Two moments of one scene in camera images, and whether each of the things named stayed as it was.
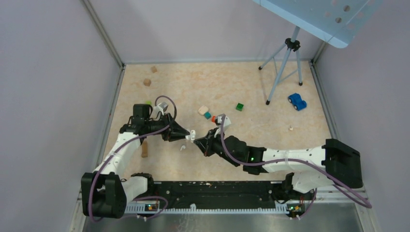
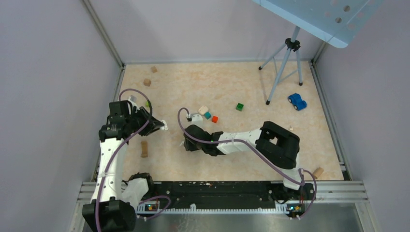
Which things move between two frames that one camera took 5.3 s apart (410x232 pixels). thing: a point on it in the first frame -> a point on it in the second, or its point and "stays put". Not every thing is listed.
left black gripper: [175, 131] -> [153, 125]
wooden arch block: [144, 150] stays put
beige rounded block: [202, 109] stays put
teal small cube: [207, 115] stays put
